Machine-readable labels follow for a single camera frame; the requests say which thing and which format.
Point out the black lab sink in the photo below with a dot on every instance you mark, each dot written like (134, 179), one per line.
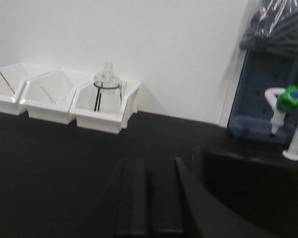
(263, 188)

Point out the black wire tripod stand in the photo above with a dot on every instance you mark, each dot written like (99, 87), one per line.
(98, 99)

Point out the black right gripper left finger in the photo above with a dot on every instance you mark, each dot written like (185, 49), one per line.
(132, 213)

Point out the green stirring rod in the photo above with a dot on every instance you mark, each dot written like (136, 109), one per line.
(49, 96)

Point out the red stirring rod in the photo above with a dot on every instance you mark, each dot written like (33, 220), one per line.
(7, 82)

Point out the right white plastic bin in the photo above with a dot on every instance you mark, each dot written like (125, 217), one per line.
(105, 119)

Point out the clear plastic wrap cover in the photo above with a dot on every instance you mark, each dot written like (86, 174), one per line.
(273, 28)

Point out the blue pegboard drying rack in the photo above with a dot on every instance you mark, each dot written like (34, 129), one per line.
(250, 116)

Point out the clear round glass flask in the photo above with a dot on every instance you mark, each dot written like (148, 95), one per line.
(106, 79)

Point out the white plastic bin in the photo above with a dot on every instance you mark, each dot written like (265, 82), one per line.
(105, 119)
(17, 74)
(61, 85)

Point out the green faucet knob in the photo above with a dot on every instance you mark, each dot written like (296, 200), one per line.
(288, 101)

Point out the white lab faucet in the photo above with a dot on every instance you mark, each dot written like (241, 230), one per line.
(277, 120)

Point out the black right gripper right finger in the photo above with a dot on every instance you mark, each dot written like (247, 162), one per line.
(205, 216)

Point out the left white plastic bin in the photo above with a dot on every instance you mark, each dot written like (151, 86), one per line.
(17, 74)

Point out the middle white plastic bin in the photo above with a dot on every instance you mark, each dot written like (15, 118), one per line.
(61, 85)

